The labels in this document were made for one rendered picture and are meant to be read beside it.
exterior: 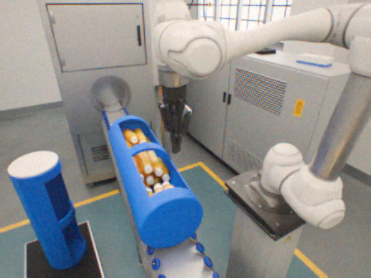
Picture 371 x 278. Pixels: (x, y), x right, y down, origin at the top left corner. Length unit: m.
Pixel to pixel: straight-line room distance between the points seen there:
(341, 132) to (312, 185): 0.22
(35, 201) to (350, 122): 1.65
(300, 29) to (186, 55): 0.45
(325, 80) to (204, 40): 1.65
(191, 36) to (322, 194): 0.74
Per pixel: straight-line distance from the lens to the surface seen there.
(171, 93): 0.69
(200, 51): 0.47
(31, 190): 1.71
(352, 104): 0.88
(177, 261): 1.16
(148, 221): 1.00
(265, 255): 1.39
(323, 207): 1.01
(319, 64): 2.27
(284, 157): 1.10
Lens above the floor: 1.89
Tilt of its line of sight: 30 degrees down
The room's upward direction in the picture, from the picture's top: straight up
